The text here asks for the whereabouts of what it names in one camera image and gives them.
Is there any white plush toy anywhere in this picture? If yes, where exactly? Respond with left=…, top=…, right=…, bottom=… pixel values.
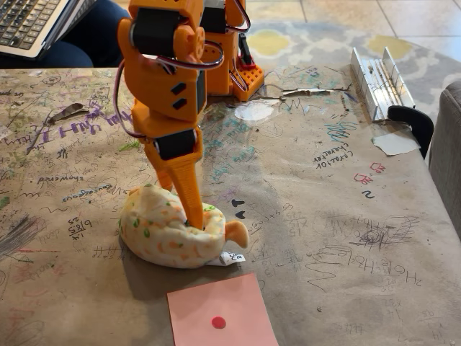
left=118, top=183, right=251, bottom=270

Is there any torn brown paper flap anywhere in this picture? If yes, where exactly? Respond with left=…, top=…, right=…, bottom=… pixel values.
left=46, top=102, right=86, bottom=125

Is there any pink paper sheet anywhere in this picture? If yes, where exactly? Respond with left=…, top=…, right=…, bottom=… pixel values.
left=166, top=272, right=280, bottom=346

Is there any black red power plug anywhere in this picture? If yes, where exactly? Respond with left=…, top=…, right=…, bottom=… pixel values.
left=238, top=34, right=256, bottom=71

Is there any scribbled brown paper cover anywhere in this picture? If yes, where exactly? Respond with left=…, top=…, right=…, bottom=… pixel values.
left=0, top=66, right=461, bottom=346

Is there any silver laptop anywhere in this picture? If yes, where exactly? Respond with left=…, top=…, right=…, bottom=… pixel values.
left=0, top=0, right=99, bottom=61

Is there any grey yellow patterned rug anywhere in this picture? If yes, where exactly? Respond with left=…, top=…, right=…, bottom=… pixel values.
left=248, top=19, right=461, bottom=120

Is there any black chair back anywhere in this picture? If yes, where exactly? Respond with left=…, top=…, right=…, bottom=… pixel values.
left=387, top=105, right=435, bottom=161

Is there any grey sofa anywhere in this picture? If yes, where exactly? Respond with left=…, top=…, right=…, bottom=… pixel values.
left=427, top=79, right=461, bottom=241

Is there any servo cable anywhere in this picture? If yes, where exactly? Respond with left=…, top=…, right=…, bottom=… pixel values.
left=112, top=59, right=147, bottom=141
left=225, top=0, right=253, bottom=92
left=157, top=40, right=225, bottom=72

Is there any aluminium rail profile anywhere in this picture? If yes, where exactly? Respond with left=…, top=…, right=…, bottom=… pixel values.
left=350, top=45, right=416, bottom=123

